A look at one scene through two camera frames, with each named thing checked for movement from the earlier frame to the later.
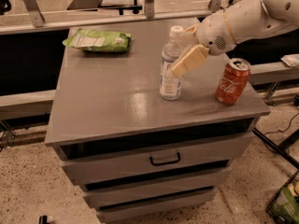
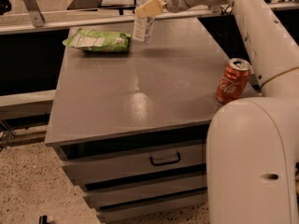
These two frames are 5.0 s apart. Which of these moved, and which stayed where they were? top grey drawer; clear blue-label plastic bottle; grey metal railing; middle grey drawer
Moved: clear blue-label plastic bottle
Stayed: middle grey drawer; top grey drawer; grey metal railing
